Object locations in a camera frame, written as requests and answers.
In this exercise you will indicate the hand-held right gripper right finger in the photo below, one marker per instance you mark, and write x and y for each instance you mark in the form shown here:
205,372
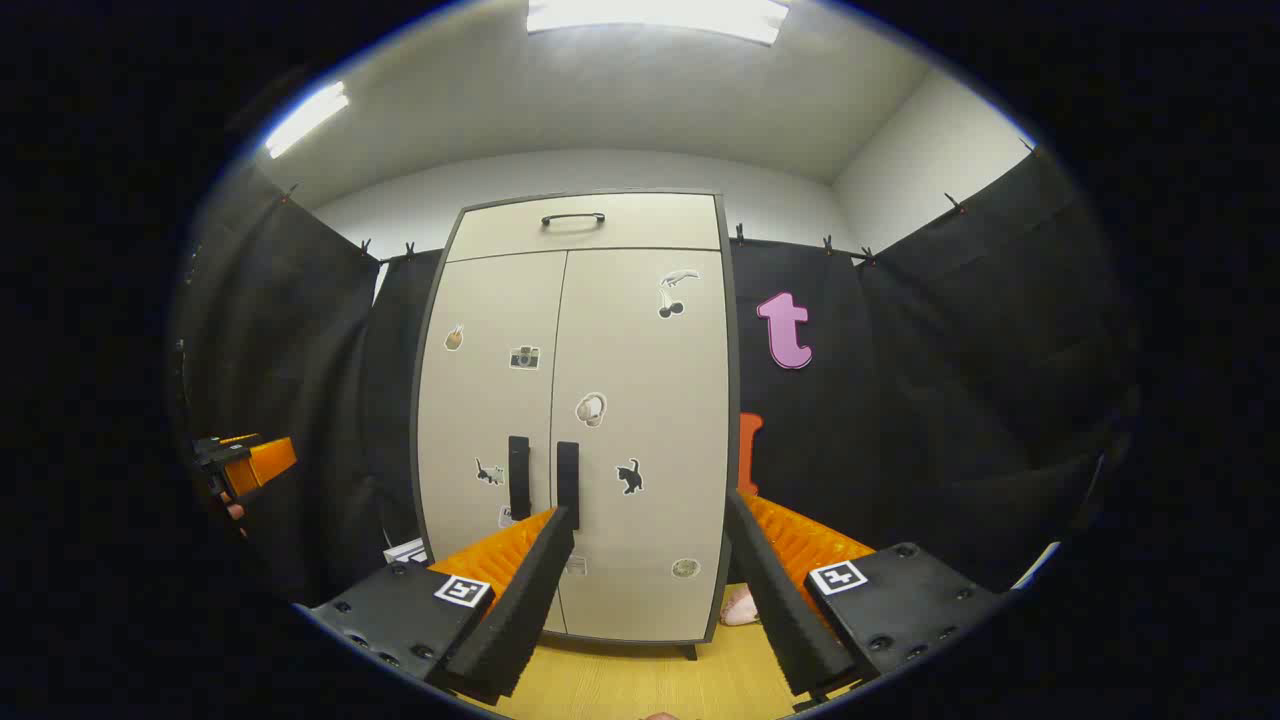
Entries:
780,610

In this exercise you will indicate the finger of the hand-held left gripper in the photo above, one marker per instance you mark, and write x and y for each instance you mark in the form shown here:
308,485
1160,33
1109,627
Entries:
265,462

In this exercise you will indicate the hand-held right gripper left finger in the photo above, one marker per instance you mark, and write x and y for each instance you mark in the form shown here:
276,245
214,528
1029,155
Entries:
520,610

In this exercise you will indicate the beige cabinet door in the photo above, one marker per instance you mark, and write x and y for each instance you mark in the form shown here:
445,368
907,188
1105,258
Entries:
650,380
480,400

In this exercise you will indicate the beige double-door shoe cabinet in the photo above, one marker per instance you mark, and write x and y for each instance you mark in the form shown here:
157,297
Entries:
733,330

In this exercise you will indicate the beige cabinet drawer front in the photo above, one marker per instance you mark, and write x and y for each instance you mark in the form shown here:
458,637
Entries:
640,240

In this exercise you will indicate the pink plush toy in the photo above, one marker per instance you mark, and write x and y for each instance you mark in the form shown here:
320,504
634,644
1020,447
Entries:
742,608

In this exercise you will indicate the stack of white books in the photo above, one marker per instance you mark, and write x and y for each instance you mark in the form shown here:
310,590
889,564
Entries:
407,551

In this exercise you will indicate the black backdrop cloth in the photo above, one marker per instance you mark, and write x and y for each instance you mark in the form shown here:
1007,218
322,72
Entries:
950,400

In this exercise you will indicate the narrow ceiling light panel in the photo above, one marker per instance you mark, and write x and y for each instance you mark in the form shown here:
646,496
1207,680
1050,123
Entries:
305,118

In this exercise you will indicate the large ceiling light panel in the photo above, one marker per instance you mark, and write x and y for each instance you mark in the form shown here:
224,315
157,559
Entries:
660,18

